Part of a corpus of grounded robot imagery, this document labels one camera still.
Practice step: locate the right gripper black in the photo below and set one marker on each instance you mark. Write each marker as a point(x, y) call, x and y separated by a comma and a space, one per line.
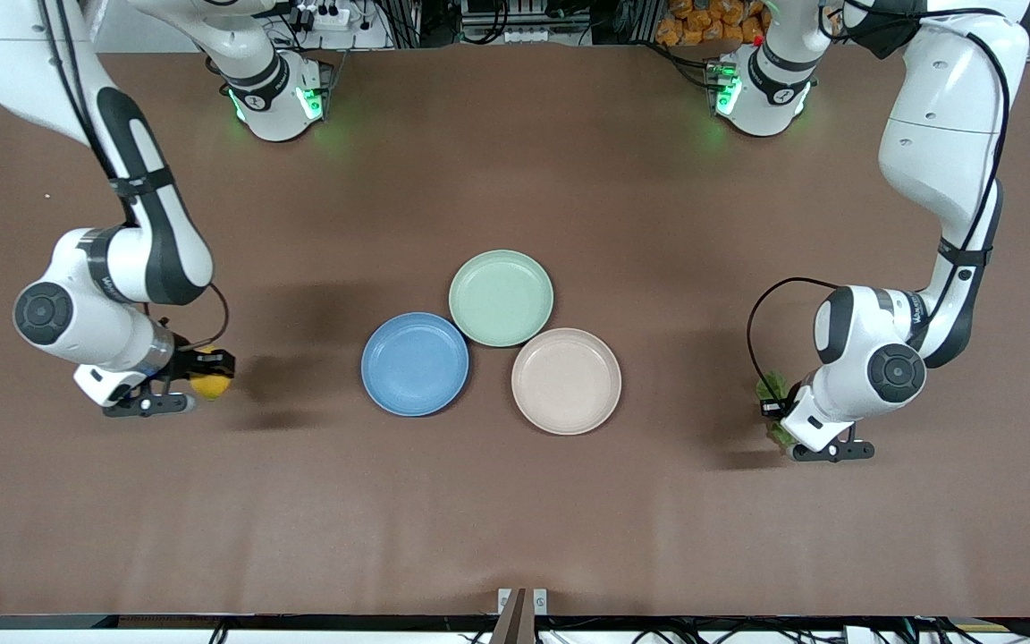
point(186, 362)

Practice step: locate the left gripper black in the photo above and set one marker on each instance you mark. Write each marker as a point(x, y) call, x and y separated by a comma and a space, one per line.
point(773, 408)

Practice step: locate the green lettuce leaf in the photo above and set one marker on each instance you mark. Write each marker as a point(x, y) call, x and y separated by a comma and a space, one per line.
point(772, 386)

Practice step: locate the yellow lemon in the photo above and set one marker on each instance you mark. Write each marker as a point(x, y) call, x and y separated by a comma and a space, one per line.
point(211, 386)

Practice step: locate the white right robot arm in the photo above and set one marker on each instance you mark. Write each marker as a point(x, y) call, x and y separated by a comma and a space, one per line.
point(153, 241)

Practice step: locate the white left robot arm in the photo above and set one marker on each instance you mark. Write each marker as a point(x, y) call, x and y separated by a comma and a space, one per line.
point(935, 134)

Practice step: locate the blue round plate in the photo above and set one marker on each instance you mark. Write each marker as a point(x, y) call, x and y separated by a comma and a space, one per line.
point(415, 364)

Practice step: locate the beige round plate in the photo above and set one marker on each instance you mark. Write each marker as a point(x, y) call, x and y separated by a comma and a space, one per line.
point(566, 381)

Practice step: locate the green round plate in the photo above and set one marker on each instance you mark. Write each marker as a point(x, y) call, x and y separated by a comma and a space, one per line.
point(501, 298)

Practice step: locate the white power strip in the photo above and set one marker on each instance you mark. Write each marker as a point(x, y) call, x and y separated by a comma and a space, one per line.
point(327, 15)

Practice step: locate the bag of orange fruits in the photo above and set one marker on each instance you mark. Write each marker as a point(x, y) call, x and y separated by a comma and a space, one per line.
point(712, 22)

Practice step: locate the grey equipment rack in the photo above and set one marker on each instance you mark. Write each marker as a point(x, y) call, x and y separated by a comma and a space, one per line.
point(524, 18)

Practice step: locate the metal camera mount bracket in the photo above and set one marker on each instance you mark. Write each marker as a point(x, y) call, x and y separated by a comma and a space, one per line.
point(522, 613)

